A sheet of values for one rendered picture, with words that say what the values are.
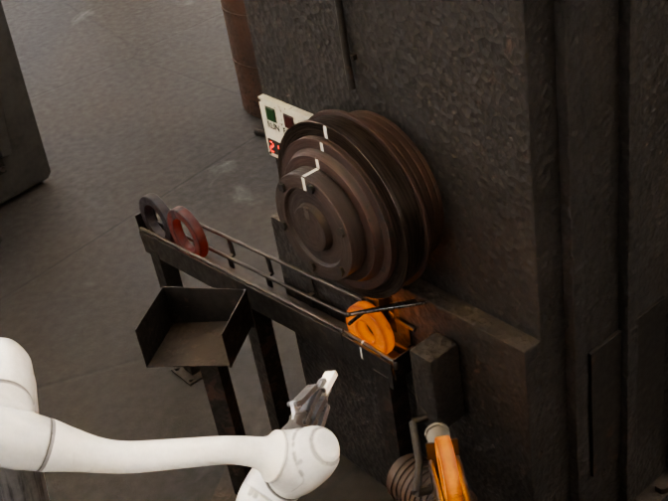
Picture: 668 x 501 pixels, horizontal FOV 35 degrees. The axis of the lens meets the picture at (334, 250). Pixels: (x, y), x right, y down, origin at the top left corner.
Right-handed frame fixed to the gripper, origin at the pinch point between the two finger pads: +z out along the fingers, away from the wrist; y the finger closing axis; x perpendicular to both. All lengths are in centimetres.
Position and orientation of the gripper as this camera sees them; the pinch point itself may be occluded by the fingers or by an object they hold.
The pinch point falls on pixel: (326, 383)
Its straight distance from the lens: 243.8
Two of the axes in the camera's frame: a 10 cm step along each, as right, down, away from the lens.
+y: 4.1, 8.0, 4.4
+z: 3.6, -5.9, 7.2
